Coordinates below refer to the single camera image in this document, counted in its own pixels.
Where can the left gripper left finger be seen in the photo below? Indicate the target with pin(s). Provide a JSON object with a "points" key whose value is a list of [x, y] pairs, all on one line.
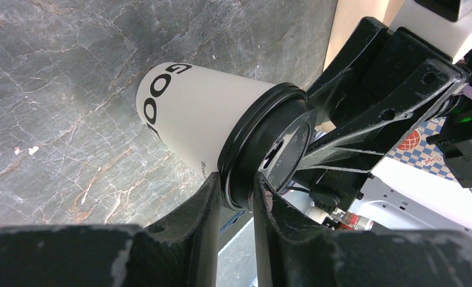
{"points": [[181, 249]]}

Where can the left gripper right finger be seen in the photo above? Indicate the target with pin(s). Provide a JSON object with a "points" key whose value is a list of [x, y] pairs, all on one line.
{"points": [[294, 250]]}

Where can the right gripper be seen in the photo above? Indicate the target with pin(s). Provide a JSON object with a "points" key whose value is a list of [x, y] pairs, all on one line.
{"points": [[379, 88]]}

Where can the black plastic cup lid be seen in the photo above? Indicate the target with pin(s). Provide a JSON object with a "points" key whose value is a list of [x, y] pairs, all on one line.
{"points": [[271, 137]]}

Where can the white paper coffee cup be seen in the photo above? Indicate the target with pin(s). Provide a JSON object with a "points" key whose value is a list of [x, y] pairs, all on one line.
{"points": [[193, 109]]}

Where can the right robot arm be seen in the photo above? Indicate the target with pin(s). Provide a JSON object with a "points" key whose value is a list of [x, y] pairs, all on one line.
{"points": [[399, 196]]}

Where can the paper takeout bag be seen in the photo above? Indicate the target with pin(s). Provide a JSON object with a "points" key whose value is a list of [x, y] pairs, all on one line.
{"points": [[414, 150]]}

